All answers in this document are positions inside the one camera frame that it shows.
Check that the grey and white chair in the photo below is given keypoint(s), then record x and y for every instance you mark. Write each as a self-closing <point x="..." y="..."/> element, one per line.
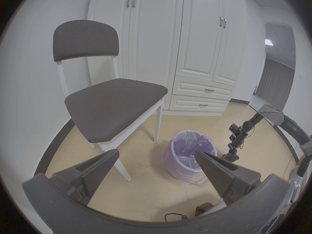
<point x="109" y="103"/>

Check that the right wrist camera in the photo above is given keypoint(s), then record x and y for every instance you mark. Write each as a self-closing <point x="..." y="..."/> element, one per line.
<point x="234" y="128"/>

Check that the white wardrobe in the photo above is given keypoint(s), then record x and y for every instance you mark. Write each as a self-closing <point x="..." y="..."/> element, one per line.
<point x="199" y="45"/>

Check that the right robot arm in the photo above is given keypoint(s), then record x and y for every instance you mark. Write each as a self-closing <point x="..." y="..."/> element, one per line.
<point x="270" y="113"/>

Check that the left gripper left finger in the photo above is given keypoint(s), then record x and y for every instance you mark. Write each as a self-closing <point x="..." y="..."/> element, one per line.
<point x="90" y="174"/>

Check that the purple plastic bag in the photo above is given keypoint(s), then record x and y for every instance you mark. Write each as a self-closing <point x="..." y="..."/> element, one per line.
<point x="170" y="162"/>

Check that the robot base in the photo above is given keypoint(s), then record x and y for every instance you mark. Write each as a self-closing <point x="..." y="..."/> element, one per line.
<point x="296" y="184"/>

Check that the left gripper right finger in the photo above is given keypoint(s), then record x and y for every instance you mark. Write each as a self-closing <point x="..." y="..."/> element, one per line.
<point x="224" y="177"/>

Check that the white trash bin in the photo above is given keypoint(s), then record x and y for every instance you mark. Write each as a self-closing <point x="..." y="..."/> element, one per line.
<point x="180" y="166"/>

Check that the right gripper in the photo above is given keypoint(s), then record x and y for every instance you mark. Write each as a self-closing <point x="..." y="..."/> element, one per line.
<point x="234" y="147"/>

